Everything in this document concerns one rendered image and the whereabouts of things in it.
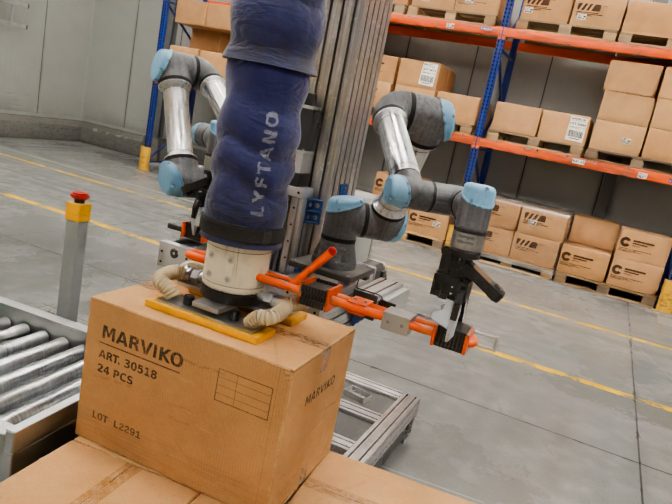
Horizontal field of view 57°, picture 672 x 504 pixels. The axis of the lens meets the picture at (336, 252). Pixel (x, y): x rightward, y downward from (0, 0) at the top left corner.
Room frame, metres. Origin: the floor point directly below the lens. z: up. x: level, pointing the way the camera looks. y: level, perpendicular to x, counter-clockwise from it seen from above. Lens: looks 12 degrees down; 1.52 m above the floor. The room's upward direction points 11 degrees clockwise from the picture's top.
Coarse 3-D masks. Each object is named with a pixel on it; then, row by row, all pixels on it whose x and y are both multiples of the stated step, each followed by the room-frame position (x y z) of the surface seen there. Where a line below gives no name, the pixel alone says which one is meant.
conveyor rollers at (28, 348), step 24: (0, 336) 2.04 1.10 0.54; (24, 336) 2.06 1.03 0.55; (48, 336) 2.13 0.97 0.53; (0, 360) 1.85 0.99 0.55; (24, 360) 1.92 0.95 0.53; (48, 360) 1.92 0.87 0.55; (72, 360) 2.01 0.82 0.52; (0, 384) 1.72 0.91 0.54; (48, 384) 1.78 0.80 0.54; (72, 384) 1.79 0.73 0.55; (0, 408) 1.61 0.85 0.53; (24, 408) 1.60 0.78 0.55
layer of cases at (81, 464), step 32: (64, 448) 1.46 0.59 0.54; (96, 448) 1.49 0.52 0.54; (32, 480) 1.31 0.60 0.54; (64, 480) 1.33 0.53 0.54; (96, 480) 1.36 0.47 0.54; (128, 480) 1.38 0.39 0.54; (160, 480) 1.41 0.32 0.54; (320, 480) 1.55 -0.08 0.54; (352, 480) 1.58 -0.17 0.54; (384, 480) 1.61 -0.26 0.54
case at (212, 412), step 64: (128, 320) 1.49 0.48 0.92; (320, 320) 1.71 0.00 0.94; (128, 384) 1.48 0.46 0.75; (192, 384) 1.41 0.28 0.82; (256, 384) 1.36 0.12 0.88; (320, 384) 1.51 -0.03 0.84; (128, 448) 1.47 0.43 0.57; (192, 448) 1.40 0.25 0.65; (256, 448) 1.34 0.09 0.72; (320, 448) 1.61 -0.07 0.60
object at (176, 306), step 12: (156, 300) 1.55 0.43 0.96; (168, 300) 1.55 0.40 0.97; (180, 300) 1.57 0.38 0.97; (192, 300) 1.54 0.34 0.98; (168, 312) 1.51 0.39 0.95; (180, 312) 1.50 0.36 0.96; (192, 312) 1.51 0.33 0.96; (204, 312) 1.52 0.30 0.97; (204, 324) 1.47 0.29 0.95; (216, 324) 1.46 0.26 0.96; (228, 324) 1.47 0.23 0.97; (240, 324) 1.48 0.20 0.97; (240, 336) 1.44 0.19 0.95; (252, 336) 1.43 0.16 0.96; (264, 336) 1.46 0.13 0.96
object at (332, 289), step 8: (304, 280) 1.52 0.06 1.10; (312, 280) 1.56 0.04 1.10; (320, 280) 1.58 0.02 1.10; (304, 288) 1.49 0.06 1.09; (312, 288) 1.48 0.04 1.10; (320, 288) 1.52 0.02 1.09; (328, 288) 1.53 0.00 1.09; (336, 288) 1.51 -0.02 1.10; (304, 296) 1.50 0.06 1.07; (312, 296) 1.49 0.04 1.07; (320, 296) 1.48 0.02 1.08; (328, 296) 1.48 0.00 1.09; (304, 304) 1.49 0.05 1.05; (312, 304) 1.48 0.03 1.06; (320, 304) 1.47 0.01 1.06; (328, 304) 1.48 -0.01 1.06
